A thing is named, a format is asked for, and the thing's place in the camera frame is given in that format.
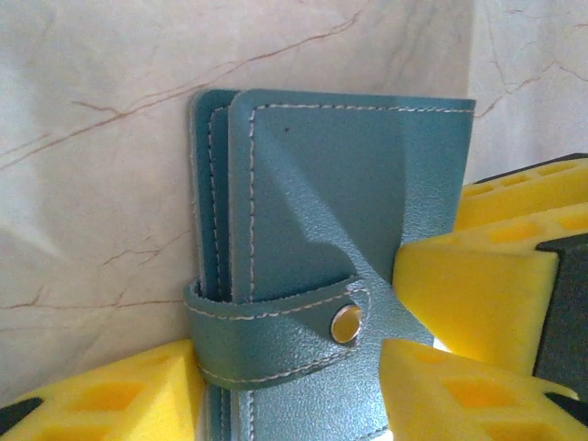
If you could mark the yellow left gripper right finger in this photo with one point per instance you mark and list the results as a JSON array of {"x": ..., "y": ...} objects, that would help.
[{"x": 459, "y": 395}]

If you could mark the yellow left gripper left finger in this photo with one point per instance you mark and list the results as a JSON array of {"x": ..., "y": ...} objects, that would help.
[{"x": 115, "y": 404}]

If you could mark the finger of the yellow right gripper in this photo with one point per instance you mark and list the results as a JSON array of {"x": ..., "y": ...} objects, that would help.
[
  {"x": 459, "y": 298},
  {"x": 528, "y": 216}
]

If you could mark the teal leather card holder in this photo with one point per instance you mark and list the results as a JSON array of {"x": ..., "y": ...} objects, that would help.
[{"x": 344, "y": 184}]

